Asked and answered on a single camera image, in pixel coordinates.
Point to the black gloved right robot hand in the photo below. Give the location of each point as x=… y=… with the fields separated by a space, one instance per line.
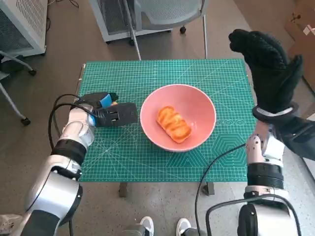
x=270 y=73

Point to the green cutting mat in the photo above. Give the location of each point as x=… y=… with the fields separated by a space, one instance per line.
x=123 y=159

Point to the striped glazed bread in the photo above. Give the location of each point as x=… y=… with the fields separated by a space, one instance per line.
x=172 y=123

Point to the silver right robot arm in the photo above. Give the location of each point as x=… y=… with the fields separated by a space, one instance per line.
x=265 y=177

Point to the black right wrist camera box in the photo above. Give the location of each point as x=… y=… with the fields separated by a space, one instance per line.
x=300 y=137

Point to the person's worn shoe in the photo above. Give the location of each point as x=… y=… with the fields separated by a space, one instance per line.
x=8 y=221

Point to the grey mesh chair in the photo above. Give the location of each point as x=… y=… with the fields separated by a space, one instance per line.
x=169 y=12

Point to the white shoe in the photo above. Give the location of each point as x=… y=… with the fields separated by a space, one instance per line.
x=183 y=225
x=147 y=223

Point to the large white perforated cabinet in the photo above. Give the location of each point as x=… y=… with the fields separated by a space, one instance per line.
x=24 y=19

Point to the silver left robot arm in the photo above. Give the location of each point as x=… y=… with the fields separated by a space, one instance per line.
x=49 y=191

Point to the pink bowl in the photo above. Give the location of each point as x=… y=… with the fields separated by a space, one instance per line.
x=152 y=110

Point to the cardboard box with tape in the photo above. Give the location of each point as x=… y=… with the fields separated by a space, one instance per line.
x=300 y=22

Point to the office chair with caster legs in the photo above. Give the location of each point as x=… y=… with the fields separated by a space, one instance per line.
x=9 y=66

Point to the brown table leg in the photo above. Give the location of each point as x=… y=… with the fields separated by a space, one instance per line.
x=210 y=188
x=123 y=189

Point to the plain cardboard box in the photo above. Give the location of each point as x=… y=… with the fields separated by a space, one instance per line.
x=310 y=73

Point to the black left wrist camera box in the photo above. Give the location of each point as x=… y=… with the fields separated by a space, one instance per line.
x=115 y=115

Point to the white table panel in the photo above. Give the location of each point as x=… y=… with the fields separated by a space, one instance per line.
x=310 y=169

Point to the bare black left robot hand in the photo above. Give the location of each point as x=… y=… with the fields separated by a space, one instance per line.
x=91 y=98

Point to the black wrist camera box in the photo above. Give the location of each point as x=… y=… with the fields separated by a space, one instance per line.
x=115 y=115
x=300 y=137

